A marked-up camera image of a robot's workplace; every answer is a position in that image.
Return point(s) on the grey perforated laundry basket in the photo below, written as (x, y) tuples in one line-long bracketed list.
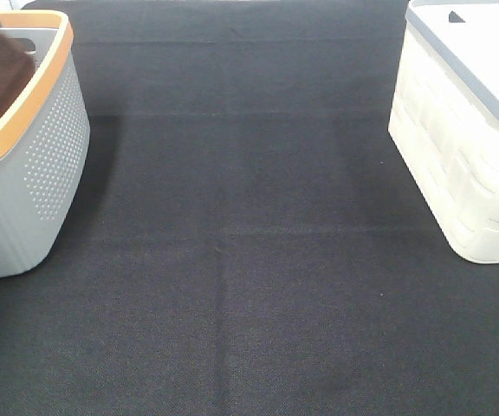
[(44, 138)]

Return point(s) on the black fabric table cover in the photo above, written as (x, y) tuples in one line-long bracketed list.
[(245, 238)]

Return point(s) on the white woven-pattern storage basket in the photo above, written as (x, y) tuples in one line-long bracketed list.
[(445, 118)]

